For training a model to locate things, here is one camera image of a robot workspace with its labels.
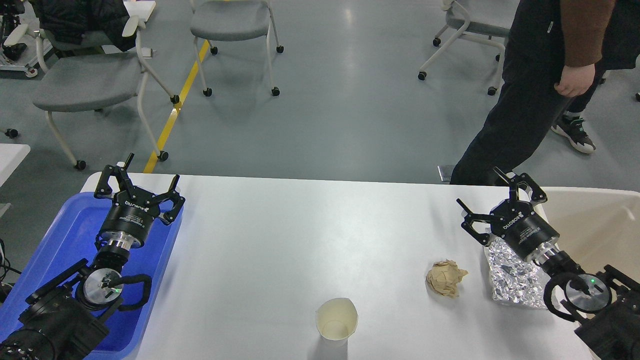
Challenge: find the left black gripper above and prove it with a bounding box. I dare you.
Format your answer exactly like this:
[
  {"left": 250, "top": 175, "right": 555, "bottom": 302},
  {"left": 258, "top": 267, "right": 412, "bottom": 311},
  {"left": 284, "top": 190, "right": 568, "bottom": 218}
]
[{"left": 93, "top": 153, "right": 186, "bottom": 249}]

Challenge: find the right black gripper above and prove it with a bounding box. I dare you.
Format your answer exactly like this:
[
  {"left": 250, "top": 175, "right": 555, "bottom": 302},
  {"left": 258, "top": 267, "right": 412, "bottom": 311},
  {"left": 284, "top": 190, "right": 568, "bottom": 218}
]
[{"left": 455, "top": 166, "right": 560, "bottom": 264}]

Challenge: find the white paper cup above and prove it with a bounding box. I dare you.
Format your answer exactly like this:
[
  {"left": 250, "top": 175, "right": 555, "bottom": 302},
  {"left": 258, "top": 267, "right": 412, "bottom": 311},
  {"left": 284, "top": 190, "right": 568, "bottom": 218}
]
[{"left": 315, "top": 297, "right": 359, "bottom": 347}]

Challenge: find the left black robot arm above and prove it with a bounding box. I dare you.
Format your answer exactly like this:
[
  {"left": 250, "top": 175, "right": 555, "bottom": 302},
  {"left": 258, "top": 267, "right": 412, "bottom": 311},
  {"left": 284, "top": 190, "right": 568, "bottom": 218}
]
[{"left": 1, "top": 155, "right": 185, "bottom": 360}]

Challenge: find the brown sleeve forearm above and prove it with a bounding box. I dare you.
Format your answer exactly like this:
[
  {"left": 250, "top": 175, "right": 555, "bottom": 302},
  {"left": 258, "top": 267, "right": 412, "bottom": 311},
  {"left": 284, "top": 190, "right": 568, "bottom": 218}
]
[{"left": 559, "top": 0, "right": 617, "bottom": 68}]

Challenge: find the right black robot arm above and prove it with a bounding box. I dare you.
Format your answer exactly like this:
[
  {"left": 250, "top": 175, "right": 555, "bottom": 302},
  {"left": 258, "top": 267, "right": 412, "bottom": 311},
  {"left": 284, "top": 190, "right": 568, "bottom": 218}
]
[{"left": 457, "top": 167, "right": 640, "bottom": 360}]

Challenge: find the person's hand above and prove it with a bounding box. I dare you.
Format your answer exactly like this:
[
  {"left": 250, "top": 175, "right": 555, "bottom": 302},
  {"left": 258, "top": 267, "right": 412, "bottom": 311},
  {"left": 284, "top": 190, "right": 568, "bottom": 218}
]
[{"left": 553, "top": 64, "right": 595, "bottom": 98}]

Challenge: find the crumpled silver foil bag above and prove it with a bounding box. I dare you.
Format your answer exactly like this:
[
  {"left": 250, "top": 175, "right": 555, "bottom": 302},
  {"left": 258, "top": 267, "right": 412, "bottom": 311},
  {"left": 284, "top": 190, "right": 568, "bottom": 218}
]
[{"left": 484, "top": 234, "right": 550, "bottom": 310}]

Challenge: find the blue plastic tray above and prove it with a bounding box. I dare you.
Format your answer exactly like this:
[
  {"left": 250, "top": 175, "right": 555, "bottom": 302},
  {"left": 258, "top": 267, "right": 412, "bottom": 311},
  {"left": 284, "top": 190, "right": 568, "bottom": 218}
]
[{"left": 0, "top": 192, "right": 183, "bottom": 360}]

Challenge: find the crumpled brown paper ball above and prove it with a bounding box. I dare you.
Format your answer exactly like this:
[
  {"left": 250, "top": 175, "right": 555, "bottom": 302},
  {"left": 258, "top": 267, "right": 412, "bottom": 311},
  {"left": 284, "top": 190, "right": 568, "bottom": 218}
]
[{"left": 425, "top": 259, "right": 469, "bottom": 299}]

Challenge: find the beige plastic bin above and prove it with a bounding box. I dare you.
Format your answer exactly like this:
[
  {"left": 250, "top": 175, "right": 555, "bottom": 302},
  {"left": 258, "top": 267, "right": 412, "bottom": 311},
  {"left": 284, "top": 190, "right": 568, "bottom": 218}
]
[{"left": 542, "top": 186, "right": 640, "bottom": 281}]

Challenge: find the black green sneaker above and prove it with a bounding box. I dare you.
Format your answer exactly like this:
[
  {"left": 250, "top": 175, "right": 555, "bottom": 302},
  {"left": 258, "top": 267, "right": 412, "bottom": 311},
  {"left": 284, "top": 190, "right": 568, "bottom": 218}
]
[{"left": 551, "top": 115, "right": 596, "bottom": 155}]

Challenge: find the grey chair with jacket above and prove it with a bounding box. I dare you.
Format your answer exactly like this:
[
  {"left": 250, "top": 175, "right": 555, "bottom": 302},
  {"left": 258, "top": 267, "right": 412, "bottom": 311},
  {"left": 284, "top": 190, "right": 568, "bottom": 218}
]
[{"left": 32, "top": 16, "right": 162, "bottom": 171}]

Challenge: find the white side table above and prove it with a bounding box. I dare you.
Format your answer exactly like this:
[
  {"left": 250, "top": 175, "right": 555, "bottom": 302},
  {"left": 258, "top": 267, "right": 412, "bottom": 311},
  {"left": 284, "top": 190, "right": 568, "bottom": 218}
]
[{"left": 0, "top": 143, "right": 31, "bottom": 187}]

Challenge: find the person in black trousers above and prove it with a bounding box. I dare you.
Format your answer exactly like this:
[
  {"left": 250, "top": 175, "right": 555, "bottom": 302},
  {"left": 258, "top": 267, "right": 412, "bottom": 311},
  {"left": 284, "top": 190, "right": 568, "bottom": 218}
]
[{"left": 450, "top": 0, "right": 639, "bottom": 186}]

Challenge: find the black jacket on chair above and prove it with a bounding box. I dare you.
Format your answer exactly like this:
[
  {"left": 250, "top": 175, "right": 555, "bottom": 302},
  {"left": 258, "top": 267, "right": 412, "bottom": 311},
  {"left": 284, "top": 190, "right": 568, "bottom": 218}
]
[{"left": 30, "top": 0, "right": 137, "bottom": 51}]

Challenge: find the white table behind chair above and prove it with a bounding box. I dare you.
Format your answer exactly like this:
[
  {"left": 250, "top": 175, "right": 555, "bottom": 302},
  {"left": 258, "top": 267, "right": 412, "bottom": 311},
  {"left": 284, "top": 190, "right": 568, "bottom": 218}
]
[{"left": 123, "top": 0, "right": 157, "bottom": 23}]

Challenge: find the grey chair centre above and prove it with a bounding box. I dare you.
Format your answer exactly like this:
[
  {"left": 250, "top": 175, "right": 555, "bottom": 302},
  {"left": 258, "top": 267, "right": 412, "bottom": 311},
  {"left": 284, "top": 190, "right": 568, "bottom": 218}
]
[{"left": 189, "top": 0, "right": 285, "bottom": 97}]

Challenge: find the grey chair right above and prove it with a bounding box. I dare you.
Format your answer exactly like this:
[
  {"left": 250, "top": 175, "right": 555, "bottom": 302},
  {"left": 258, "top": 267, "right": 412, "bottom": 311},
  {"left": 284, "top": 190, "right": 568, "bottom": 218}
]
[{"left": 417, "top": 0, "right": 519, "bottom": 96}]

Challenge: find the equipment cart top left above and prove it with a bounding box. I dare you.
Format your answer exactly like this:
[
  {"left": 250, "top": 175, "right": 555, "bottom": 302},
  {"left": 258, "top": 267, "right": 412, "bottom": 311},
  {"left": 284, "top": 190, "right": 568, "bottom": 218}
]
[{"left": 0, "top": 0, "right": 53, "bottom": 78}]

